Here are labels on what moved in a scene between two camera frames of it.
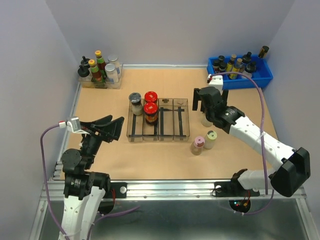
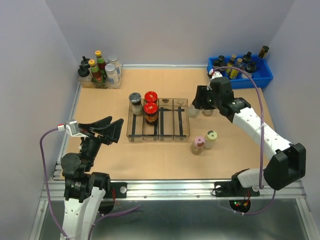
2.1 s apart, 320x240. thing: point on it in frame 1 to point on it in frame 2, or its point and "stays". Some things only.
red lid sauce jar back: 151,97 stays
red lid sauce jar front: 150,110 stays
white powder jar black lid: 137,108 stays
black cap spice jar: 204,121 to 193,112
